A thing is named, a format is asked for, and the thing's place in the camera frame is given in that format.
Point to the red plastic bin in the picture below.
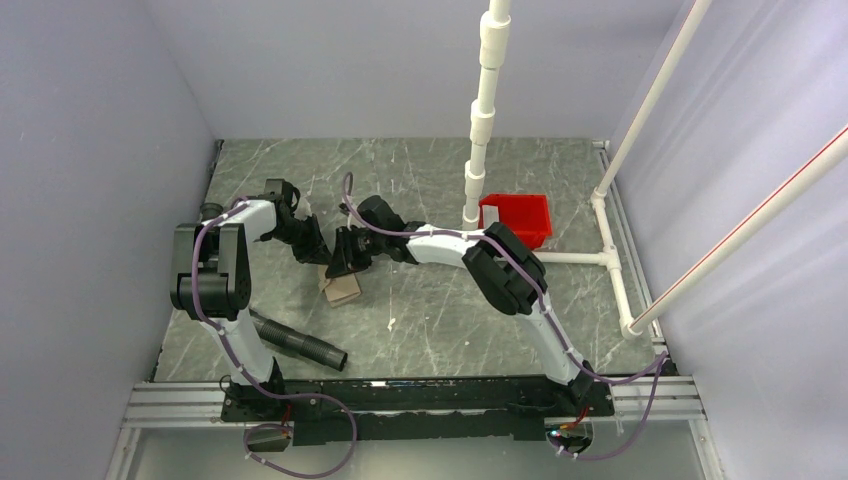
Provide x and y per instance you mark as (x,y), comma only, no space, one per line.
(527,215)

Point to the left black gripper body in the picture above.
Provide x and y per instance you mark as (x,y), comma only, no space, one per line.
(304,238)

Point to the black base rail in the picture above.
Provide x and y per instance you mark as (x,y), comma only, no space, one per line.
(323,411)

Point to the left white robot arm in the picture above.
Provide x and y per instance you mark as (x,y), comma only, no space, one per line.
(211,277)

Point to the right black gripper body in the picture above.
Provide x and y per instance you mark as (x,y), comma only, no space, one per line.
(358,248)

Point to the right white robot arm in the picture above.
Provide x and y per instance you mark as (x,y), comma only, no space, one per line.
(508,274)

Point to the white PVC pipe frame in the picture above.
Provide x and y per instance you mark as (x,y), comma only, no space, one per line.
(552,82)

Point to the white diagonal pole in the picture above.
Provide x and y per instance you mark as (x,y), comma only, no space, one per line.
(694,15)

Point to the white pole with red stripe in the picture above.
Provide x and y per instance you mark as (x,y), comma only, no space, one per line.
(809,173)

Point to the white credit card stack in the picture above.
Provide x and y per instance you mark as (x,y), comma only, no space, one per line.
(489,214)

